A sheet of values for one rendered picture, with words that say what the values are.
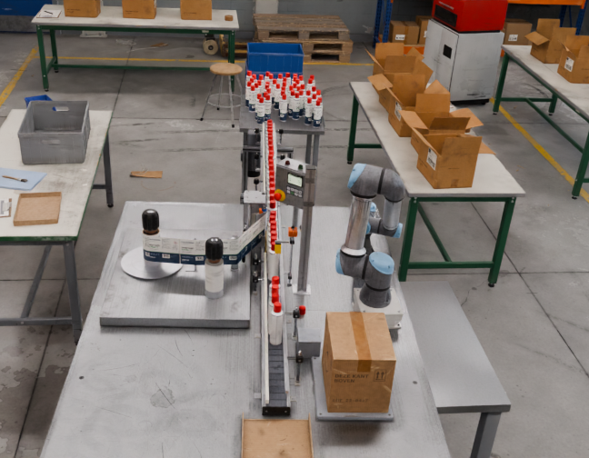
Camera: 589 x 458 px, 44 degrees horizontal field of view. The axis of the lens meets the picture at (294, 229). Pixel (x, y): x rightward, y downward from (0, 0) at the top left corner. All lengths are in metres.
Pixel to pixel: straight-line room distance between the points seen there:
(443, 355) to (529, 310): 2.02
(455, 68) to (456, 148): 3.85
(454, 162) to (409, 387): 2.08
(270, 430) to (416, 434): 0.56
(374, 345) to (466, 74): 6.13
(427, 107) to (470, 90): 3.32
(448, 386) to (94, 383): 1.46
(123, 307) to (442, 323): 1.48
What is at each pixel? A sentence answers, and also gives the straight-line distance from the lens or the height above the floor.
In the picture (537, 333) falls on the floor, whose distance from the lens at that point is 5.10.
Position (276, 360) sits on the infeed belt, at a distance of 3.12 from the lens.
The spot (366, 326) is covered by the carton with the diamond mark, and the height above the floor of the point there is 1.12.
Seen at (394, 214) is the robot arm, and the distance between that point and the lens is 3.35.
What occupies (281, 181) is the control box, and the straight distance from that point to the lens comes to 3.38.
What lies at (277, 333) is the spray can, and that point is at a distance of 3.15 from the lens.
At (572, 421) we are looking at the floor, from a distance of 4.52.
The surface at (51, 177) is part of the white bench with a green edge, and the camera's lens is 4.84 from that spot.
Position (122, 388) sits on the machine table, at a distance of 3.09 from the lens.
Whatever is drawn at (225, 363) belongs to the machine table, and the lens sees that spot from 3.17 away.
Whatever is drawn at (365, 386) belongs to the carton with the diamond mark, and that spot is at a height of 0.99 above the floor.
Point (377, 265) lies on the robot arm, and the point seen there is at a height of 1.14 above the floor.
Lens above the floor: 2.89
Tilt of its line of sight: 30 degrees down
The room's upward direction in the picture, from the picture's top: 4 degrees clockwise
